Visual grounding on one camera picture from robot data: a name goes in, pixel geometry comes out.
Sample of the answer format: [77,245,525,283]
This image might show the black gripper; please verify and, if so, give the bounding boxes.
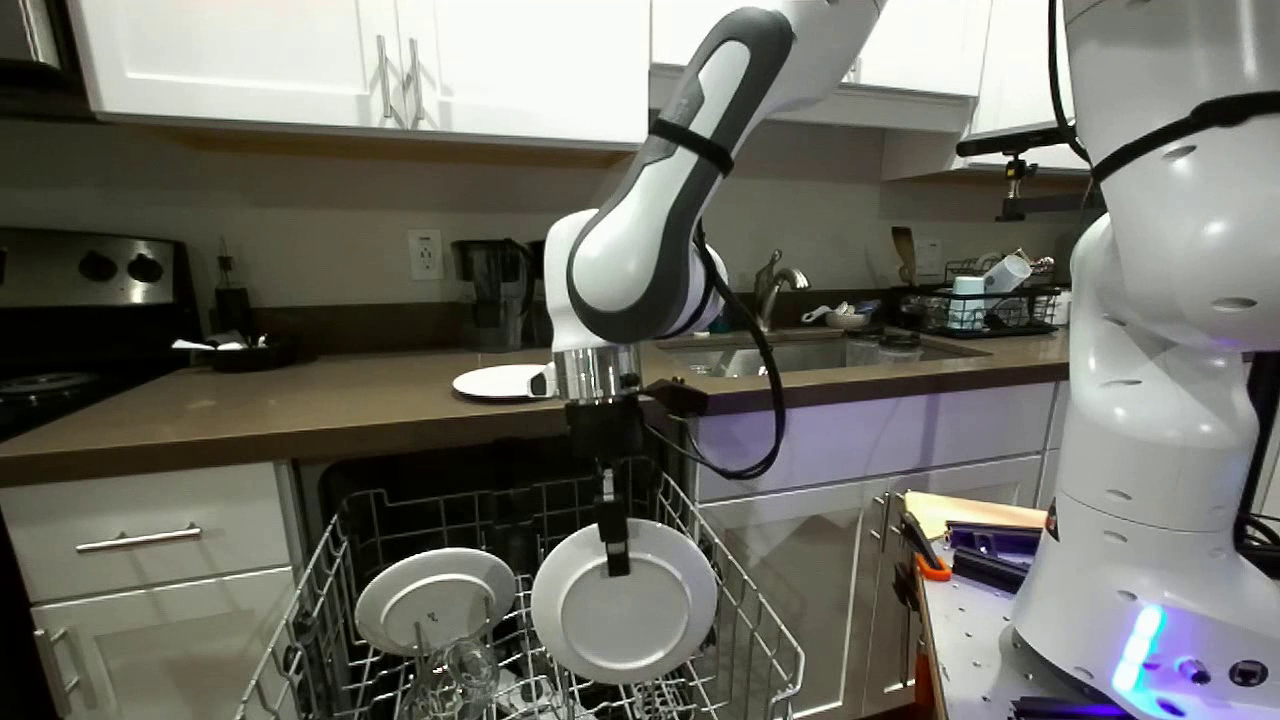
[554,341,649,579]

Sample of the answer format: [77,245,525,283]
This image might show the white dinner plate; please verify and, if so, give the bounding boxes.
[528,512,724,694]

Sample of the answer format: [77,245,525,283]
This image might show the white plate on brown counter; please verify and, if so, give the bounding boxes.
[450,357,556,407]

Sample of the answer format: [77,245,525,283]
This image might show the white plate with rim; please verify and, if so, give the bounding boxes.
[348,543,525,664]

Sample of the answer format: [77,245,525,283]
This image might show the open dishwasher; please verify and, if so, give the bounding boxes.
[283,437,713,720]

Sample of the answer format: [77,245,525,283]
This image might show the clear glass in rack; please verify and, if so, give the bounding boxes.
[396,628,533,720]

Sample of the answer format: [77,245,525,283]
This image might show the black coffee maker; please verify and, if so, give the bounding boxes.
[450,233,556,357]

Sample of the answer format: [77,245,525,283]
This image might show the white under sink cabinet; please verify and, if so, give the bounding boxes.
[689,374,1076,720]

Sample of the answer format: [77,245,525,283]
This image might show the steel kitchen sink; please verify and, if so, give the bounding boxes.
[658,327,1002,386]

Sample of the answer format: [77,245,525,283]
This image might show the steel kitchen faucet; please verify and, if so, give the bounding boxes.
[745,249,816,334]

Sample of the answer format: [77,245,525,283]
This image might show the wooden board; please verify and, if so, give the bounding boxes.
[896,483,1061,543]

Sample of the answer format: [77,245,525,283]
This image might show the black tray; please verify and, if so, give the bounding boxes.
[169,327,310,376]

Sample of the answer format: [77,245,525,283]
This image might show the black dish drainer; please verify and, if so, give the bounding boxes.
[891,245,1080,341]

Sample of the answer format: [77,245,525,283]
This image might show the white drawer cabinet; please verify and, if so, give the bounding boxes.
[0,457,310,720]

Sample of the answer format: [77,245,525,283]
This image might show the black and steel stove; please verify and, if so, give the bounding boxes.
[0,225,206,446]

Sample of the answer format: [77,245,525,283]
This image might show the dark range hood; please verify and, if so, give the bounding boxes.
[0,0,77,89]

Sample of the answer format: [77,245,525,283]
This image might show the white wire dishwasher rack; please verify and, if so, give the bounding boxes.
[229,465,811,720]

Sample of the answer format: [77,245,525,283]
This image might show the orange handled pliers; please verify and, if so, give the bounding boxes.
[891,500,961,588]

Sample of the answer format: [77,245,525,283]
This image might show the white wall outlet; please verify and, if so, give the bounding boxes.
[403,225,450,283]

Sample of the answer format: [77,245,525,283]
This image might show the dark bottle by wall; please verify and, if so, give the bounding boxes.
[206,241,262,341]

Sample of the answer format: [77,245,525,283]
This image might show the steel drawer handle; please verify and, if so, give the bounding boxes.
[69,521,209,561]

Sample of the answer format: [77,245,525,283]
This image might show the black camera on mount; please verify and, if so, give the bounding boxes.
[949,119,1094,228]

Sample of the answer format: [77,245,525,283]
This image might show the white upper cabinet with handles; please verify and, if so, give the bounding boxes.
[65,0,658,155]

